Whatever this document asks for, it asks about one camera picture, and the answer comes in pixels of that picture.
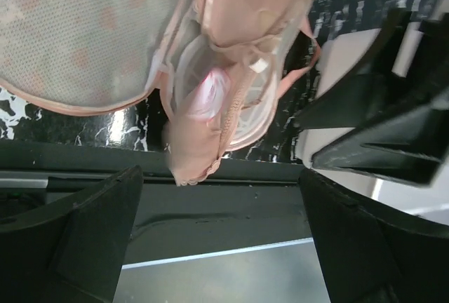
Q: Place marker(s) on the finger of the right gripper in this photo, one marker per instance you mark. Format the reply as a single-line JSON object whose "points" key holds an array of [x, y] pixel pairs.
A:
{"points": [[392, 99]]}

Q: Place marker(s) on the black marble pattern mat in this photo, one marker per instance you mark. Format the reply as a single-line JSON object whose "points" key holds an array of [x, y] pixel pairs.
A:
{"points": [[139, 128]]}

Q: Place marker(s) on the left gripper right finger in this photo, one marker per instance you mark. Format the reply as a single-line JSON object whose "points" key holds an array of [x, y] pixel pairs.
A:
{"points": [[371, 252]]}

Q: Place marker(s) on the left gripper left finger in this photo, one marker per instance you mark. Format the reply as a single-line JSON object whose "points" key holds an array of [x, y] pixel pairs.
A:
{"points": [[71, 250]]}

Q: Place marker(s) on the tulip print mesh laundry bag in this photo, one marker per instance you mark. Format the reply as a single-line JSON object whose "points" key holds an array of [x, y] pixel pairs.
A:
{"points": [[85, 57]]}

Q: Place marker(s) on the pink bra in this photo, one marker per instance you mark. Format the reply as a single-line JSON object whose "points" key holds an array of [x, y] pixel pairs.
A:
{"points": [[223, 78]]}

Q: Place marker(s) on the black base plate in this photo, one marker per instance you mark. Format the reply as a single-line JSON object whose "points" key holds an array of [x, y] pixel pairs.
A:
{"points": [[247, 206]]}

